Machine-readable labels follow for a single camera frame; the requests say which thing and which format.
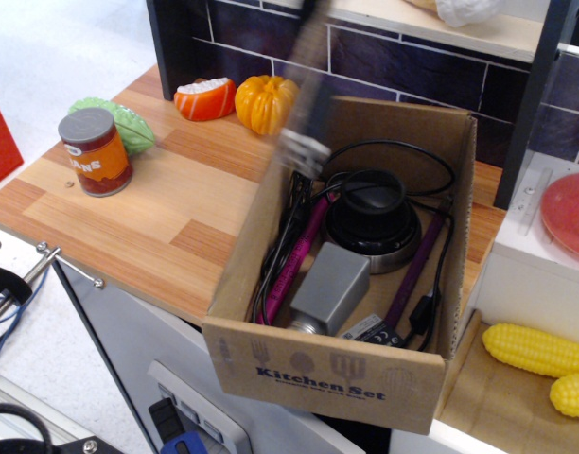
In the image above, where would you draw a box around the brown cardboard kitchen set box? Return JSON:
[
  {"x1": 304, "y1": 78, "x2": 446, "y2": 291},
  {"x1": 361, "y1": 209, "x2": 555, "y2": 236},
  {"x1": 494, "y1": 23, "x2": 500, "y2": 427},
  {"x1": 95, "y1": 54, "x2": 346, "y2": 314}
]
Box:
[{"x1": 202, "y1": 96, "x2": 477, "y2": 434}]

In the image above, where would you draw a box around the magenta pen left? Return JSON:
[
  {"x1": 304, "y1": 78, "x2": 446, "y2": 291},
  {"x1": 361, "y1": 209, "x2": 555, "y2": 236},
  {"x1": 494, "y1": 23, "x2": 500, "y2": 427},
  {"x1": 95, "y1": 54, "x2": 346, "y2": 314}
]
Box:
[{"x1": 252, "y1": 189, "x2": 336, "y2": 325}]

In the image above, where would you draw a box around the silver metal shaker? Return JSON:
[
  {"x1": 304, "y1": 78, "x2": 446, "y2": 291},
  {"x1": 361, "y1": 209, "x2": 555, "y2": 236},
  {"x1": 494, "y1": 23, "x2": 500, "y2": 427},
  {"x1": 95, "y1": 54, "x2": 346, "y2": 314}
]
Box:
[{"x1": 288, "y1": 242, "x2": 370, "y2": 336}]

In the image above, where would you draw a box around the black 3D mouse controller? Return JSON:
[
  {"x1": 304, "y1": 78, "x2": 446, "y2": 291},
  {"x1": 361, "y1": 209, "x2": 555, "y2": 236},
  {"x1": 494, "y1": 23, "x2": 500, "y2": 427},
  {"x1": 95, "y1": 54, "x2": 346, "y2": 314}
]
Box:
[{"x1": 323, "y1": 169, "x2": 422, "y2": 274}]

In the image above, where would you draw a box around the orange toy pumpkin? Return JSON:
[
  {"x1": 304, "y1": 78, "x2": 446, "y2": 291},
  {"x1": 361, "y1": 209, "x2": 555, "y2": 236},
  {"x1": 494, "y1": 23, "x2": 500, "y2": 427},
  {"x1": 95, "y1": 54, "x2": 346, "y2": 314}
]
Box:
[{"x1": 235, "y1": 75, "x2": 299, "y2": 135}]

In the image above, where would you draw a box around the grey labelled adapter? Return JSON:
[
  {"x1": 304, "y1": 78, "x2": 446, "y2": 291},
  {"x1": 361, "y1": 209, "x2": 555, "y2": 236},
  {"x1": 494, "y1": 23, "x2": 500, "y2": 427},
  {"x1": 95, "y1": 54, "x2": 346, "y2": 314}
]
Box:
[{"x1": 341, "y1": 314, "x2": 405, "y2": 348}]

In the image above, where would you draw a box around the purple pen right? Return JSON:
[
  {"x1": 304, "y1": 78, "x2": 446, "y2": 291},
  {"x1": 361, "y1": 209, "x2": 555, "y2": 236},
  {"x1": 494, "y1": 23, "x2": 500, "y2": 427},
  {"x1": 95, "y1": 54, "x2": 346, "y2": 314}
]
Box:
[{"x1": 385, "y1": 213, "x2": 444, "y2": 328}]

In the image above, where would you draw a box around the toy salmon sushi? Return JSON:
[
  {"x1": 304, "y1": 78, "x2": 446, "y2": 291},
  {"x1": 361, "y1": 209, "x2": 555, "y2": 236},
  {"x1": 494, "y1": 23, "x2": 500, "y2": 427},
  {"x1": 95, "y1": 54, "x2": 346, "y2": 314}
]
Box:
[{"x1": 173, "y1": 78, "x2": 237, "y2": 121}]

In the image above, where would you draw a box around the green toy cabbage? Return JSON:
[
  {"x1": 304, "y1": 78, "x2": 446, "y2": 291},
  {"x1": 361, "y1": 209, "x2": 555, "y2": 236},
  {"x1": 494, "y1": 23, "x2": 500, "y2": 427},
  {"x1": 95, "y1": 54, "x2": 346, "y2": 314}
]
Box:
[{"x1": 68, "y1": 96, "x2": 156, "y2": 156}]

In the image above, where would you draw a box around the white toy oven cabinet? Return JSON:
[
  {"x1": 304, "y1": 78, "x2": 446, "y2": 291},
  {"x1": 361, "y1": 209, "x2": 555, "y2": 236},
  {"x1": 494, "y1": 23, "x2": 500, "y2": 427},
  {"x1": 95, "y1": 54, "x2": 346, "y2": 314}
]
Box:
[{"x1": 55, "y1": 263, "x2": 361, "y2": 453}]

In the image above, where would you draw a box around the orange beans can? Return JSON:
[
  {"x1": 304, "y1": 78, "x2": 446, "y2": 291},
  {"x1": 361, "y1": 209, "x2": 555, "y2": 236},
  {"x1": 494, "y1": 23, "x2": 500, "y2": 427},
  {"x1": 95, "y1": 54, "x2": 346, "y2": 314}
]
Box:
[{"x1": 58, "y1": 107, "x2": 132, "y2": 197}]

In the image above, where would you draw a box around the yellow toy corn upper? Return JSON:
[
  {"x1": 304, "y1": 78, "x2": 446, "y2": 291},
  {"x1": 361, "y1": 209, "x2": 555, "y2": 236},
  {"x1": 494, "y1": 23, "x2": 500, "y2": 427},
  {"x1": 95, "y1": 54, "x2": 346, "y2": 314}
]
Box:
[{"x1": 482, "y1": 323, "x2": 579, "y2": 378}]

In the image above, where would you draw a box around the yellow toy corn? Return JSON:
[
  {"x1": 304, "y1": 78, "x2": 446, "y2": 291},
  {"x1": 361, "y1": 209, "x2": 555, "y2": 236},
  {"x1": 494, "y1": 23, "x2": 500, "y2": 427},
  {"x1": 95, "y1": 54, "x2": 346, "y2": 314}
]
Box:
[
  {"x1": 549, "y1": 374, "x2": 579, "y2": 417},
  {"x1": 482, "y1": 323, "x2": 579, "y2": 378}
]

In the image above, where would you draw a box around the white toy cauliflower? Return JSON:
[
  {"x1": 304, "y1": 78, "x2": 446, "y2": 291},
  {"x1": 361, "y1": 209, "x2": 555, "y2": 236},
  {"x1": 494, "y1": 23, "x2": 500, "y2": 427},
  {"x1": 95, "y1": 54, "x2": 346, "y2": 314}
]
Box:
[{"x1": 435, "y1": 0, "x2": 504, "y2": 27}]

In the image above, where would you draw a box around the red plate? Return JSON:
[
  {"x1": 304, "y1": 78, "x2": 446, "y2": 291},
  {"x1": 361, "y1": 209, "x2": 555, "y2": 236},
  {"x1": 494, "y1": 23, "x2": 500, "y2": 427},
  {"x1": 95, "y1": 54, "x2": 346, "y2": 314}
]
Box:
[{"x1": 540, "y1": 173, "x2": 579, "y2": 255}]

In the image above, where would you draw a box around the yellow toy corn lower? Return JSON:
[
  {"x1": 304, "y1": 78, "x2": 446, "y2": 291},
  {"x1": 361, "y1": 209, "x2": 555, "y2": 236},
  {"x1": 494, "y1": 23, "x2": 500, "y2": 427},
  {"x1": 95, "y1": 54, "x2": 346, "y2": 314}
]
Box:
[{"x1": 549, "y1": 374, "x2": 579, "y2": 417}]

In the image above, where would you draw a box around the black taped aluminium handle block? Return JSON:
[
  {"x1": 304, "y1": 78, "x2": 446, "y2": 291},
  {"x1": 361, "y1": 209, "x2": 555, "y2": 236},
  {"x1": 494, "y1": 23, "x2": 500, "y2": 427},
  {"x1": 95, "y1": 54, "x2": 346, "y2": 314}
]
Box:
[{"x1": 274, "y1": 1, "x2": 331, "y2": 179}]

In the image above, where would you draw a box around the black cable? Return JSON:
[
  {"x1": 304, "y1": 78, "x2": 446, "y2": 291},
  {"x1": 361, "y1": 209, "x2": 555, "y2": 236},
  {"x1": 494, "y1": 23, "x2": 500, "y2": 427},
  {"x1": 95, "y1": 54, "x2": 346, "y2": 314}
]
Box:
[{"x1": 251, "y1": 138, "x2": 457, "y2": 354}]

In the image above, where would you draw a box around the dark shelf frame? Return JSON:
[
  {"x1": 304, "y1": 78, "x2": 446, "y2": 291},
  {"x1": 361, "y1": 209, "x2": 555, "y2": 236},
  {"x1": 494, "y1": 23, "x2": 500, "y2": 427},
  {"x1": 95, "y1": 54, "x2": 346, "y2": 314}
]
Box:
[{"x1": 147, "y1": 1, "x2": 579, "y2": 209}]

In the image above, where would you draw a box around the blue black clamp handle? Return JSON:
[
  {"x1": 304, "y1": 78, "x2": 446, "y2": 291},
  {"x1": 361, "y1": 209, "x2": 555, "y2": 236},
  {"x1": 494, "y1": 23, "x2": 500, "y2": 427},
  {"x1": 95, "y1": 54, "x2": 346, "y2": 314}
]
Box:
[{"x1": 149, "y1": 397, "x2": 207, "y2": 454}]

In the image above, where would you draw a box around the metal towel rail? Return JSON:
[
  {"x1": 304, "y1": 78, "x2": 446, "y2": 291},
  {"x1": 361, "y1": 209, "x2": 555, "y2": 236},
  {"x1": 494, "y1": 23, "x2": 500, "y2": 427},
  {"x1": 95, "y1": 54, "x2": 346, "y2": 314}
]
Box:
[{"x1": 0, "y1": 234, "x2": 106, "y2": 290}]

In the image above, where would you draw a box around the blue cable on floor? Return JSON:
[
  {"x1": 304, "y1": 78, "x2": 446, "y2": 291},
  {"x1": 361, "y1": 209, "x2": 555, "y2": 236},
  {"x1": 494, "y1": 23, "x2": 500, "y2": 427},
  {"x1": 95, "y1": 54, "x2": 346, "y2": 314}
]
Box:
[{"x1": 0, "y1": 269, "x2": 49, "y2": 370}]

